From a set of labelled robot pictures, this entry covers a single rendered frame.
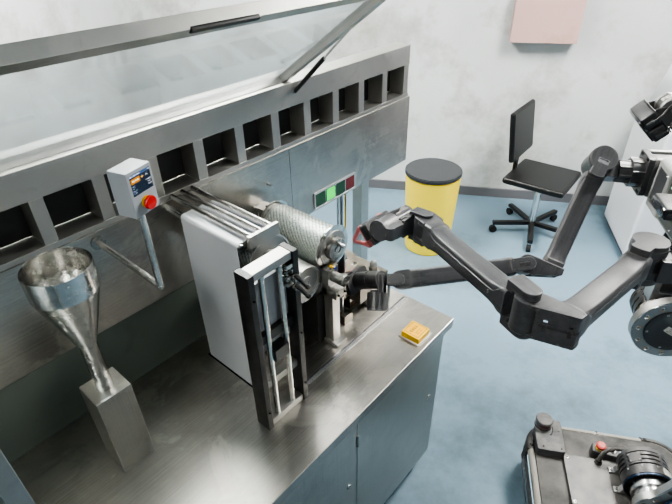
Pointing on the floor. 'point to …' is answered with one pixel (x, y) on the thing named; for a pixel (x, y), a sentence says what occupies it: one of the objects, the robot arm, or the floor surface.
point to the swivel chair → (532, 174)
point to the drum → (432, 191)
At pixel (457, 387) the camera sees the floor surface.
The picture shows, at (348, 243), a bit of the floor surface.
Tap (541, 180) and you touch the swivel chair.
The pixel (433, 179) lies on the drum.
